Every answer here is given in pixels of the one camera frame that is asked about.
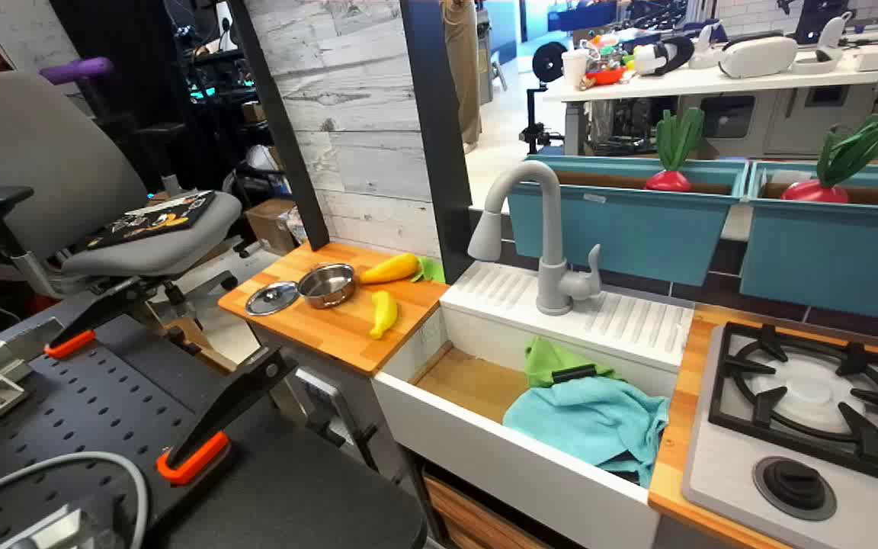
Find round steel pot lid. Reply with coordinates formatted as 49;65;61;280
244;280;304;317

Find wooden stove counter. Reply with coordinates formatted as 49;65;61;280
646;302;878;549

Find red toy radish green leaves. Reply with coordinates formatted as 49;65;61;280
644;105;707;197
779;115;878;205

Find black tray with parts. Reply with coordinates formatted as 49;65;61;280
83;188;220;254

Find small steel pot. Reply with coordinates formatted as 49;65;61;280
294;263;358;313

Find black clamp orange handle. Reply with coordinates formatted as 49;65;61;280
153;345;298;489
38;274;157;364

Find white lab table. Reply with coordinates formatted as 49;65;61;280
538;59;878;161

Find white cable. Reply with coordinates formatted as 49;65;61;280
0;450;153;549

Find white rounded headset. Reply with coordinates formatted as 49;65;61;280
716;34;802;82

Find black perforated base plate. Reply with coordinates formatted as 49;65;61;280
0;316;433;549

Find teal planter box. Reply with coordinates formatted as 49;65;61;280
505;149;752;289
738;160;878;330

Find brown cardboard box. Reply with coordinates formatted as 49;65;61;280
244;197;304;258

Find wooden counter board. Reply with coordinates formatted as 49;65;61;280
217;240;450;379

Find grey toy faucet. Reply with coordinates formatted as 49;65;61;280
463;160;605;317

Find grey toy stove black grates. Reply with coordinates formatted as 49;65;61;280
681;317;878;549

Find black vertical pillar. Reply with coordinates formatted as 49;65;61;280
398;0;479;286

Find teal cloth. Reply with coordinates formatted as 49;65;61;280
499;377;671;489

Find purple foam roller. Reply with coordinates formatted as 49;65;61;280
35;56;117;85

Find black slanted frame bar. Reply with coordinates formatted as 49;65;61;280
222;0;333;254

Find yellow toy banana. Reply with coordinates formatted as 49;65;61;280
367;286;402;341

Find white toy sink unit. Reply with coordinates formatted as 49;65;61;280
373;261;697;549

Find green cloth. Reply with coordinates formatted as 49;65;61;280
522;336;616;391

